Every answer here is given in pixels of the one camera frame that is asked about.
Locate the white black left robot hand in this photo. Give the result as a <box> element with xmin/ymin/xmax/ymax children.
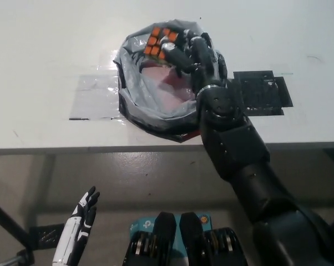
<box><xmin>52</xmin><ymin>186</ymin><xmax>100</xmax><ymax>264</ymax></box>

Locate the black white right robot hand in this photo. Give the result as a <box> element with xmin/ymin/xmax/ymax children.
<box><xmin>160</xmin><ymin>29</ymin><xmax>230</xmax><ymax>95</ymax></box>

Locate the Rubik's cube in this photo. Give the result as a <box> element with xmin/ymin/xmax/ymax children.
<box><xmin>143</xmin><ymin>27</ymin><xmax>180</xmax><ymax>60</ymax></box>

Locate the grey plastic bag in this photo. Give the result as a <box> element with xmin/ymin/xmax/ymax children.
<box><xmin>112</xmin><ymin>19</ymin><xmax>229</xmax><ymax>144</ymax></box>

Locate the black floor tape patch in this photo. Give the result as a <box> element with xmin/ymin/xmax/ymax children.
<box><xmin>28</xmin><ymin>224</ymin><xmax>67</xmax><ymax>249</ymax></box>

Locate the black diagonal metal bar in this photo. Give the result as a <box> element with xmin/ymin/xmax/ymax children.
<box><xmin>0</xmin><ymin>196</ymin><xmax>36</xmax><ymax>266</ymax></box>

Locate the grey metal tube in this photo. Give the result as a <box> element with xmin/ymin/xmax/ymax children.
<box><xmin>2</xmin><ymin>256</ymin><xmax>28</xmax><ymax>266</ymax></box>

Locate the black tape marker patch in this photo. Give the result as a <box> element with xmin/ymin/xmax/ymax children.
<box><xmin>228</xmin><ymin>70</ymin><xmax>293</xmax><ymax>116</ymax></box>

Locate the clear tape sheet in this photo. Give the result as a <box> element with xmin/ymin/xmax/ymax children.
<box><xmin>69</xmin><ymin>49</ymin><xmax>126</xmax><ymax>122</ymax></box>

